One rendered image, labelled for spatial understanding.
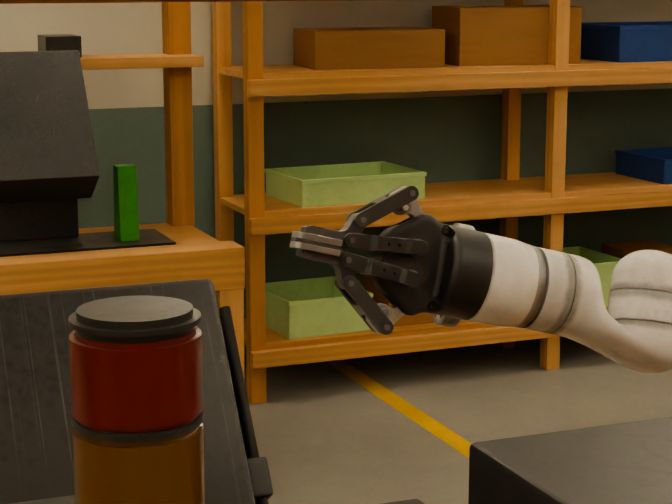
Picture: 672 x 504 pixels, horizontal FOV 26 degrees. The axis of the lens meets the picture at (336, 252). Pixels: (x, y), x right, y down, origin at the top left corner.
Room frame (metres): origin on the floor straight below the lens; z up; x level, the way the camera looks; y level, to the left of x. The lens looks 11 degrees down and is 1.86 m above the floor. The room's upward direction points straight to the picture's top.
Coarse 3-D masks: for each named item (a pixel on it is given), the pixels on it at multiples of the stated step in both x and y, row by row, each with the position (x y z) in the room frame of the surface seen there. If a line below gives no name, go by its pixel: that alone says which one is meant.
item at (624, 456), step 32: (480, 448) 0.73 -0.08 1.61; (512, 448) 0.73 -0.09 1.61; (544, 448) 0.73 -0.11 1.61; (576, 448) 0.73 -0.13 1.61; (608, 448) 0.73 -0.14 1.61; (640, 448) 0.73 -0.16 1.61; (480, 480) 0.72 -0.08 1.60; (512, 480) 0.69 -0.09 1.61; (544, 480) 0.68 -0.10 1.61; (576, 480) 0.68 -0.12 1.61; (608, 480) 0.68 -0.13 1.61; (640, 480) 0.68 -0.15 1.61
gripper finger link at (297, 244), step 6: (294, 240) 1.14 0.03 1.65; (300, 240) 1.14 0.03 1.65; (294, 246) 1.14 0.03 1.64; (300, 246) 1.14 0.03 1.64; (306, 246) 1.14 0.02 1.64; (312, 246) 1.14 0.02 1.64; (318, 246) 1.14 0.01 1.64; (324, 246) 1.14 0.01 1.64; (330, 246) 1.14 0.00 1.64; (324, 252) 1.14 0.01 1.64; (330, 252) 1.14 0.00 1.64; (336, 252) 1.14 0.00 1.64
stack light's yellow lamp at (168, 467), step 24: (72, 432) 0.53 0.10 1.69; (192, 432) 0.53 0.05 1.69; (96, 456) 0.52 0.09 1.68; (120, 456) 0.51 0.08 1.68; (144, 456) 0.51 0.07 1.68; (168, 456) 0.52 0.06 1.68; (192, 456) 0.52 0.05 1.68; (96, 480) 0.52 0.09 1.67; (120, 480) 0.51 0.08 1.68; (144, 480) 0.51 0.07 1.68; (168, 480) 0.52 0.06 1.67; (192, 480) 0.52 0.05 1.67
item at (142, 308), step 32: (96, 320) 0.52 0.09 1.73; (128, 320) 0.52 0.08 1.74; (160, 320) 0.52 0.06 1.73; (192, 320) 0.53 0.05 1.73; (96, 352) 0.51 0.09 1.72; (128, 352) 0.51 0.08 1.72; (160, 352) 0.51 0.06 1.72; (192, 352) 0.53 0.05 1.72; (96, 384) 0.51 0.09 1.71; (128, 384) 0.51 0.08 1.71; (160, 384) 0.51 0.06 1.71; (192, 384) 0.53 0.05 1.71; (96, 416) 0.51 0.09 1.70; (128, 416) 0.51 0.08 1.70; (160, 416) 0.51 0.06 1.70; (192, 416) 0.53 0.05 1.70
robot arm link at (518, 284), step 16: (464, 224) 1.25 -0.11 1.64; (496, 240) 1.18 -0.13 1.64; (512, 240) 1.19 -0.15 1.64; (496, 256) 1.16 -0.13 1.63; (512, 256) 1.17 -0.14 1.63; (528, 256) 1.18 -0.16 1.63; (544, 256) 1.19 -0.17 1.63; (496, 272) 1.16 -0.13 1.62; (512, 272) 1.16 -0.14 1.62; (528, 272) 1.17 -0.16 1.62; (544, 272) 1.18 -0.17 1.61; (496, 288) 1.16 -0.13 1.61; (512, 288) 1.16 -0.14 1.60; (528, 288) 1.16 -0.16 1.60; (544, 288) 1.17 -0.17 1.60; (496, 304) 1.16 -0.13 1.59; (512, 304) 1.16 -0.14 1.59; (528, 304) 1.17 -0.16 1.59; (448, 320) 1.23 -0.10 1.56; (480, 320) 1.17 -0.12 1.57; (496, 320) 1.17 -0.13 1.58; (512, 320) 1.17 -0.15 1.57; (528, 320) 1.18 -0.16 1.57
